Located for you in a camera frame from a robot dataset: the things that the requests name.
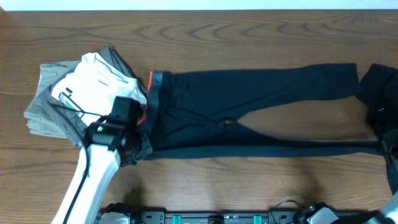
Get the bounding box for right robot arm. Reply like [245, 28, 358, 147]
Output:
[294, 130, 397, 224]

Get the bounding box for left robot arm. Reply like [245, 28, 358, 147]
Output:
[52, 96, 152, 223]

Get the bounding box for khaki folded cargo pants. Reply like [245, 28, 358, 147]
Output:
[24, 60, 87, 147]

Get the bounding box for white folded t-shirt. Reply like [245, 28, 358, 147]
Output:
[51, 53, 147, 125]

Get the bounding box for black leggings red waistband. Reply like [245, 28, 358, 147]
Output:
[141, 63, 379, 159]

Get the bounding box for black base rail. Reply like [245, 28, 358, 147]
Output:
[95, 200, 373, 224]

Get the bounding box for black garment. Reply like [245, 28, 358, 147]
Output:
[356, 63, 398, 195]

